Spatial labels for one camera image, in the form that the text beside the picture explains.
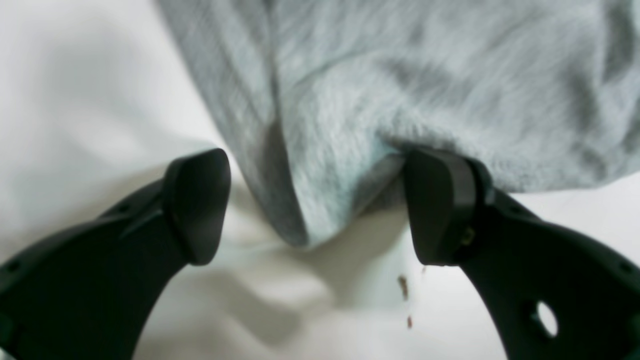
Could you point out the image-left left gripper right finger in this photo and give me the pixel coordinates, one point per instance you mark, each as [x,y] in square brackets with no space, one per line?
[552,292]

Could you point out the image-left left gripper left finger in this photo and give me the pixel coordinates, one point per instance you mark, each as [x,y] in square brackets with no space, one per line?
[86,292]

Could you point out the grey t-shirt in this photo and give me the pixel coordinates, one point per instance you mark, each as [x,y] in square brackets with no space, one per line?
[320,100]

